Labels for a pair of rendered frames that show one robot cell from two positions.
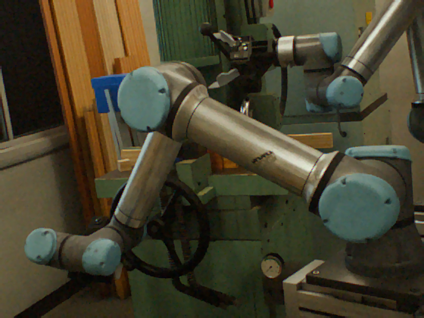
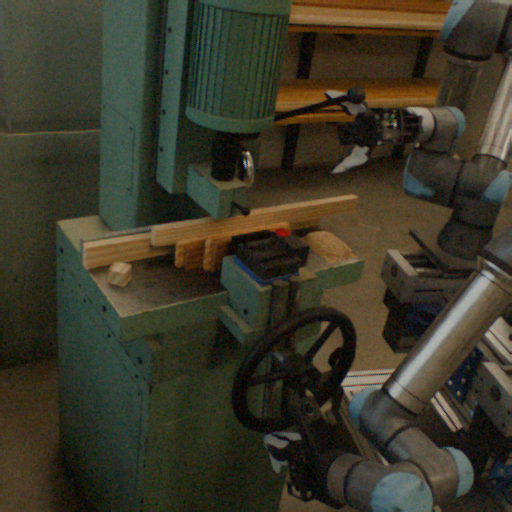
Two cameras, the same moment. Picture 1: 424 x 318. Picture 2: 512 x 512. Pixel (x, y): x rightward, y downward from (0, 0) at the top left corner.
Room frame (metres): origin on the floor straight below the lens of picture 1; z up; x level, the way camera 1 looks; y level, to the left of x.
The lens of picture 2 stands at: (1.25, 1.06, 1.59)
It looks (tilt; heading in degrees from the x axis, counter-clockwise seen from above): 29 degrees down; 299
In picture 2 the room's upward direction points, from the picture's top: 9 degrees clockwise
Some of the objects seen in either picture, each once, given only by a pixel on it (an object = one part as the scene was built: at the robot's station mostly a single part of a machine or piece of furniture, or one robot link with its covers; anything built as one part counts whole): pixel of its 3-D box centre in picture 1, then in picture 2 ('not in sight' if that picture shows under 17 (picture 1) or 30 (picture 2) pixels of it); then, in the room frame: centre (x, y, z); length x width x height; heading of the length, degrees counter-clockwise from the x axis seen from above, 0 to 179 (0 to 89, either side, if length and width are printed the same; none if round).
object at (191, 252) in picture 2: not in sight; (235, 248); (1.88, 0.02, 0.93); 0.25 x 0.02 x 0.05; 67
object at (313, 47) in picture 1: (318, 50); (437, 126); (1.62, -0.30, 1.21); 0.11 x 0.08 x 0.09; 67
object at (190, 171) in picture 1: (179, 173); (266, 285); (1.76, 0.09, 0.92); 0.15 x 0.13 x 0.09; 67
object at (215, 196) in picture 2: not in sight; (216, 192); (1.95, 0.01, 1.03); 0.14 x 0.07 x 0.09; 157
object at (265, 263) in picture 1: (272, 267); (339, 361); (1.64, -0.14, 0.65); 0.06 x 0.04 x 0.08; 67
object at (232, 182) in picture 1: (193, 181); (241, 282); (1.83, 0.05, 0.87); 0.61 x 0.30 x 0.06; 67
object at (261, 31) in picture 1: (259, 48); not in sight; (2.08, -0.20, 1.23); 0.09 x 0.08 x 0.15; 157
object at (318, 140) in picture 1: (238, 144); (263, 218); (1.89, -0.10, 0.95); 0.55 x 0.02 x 0.04; 67
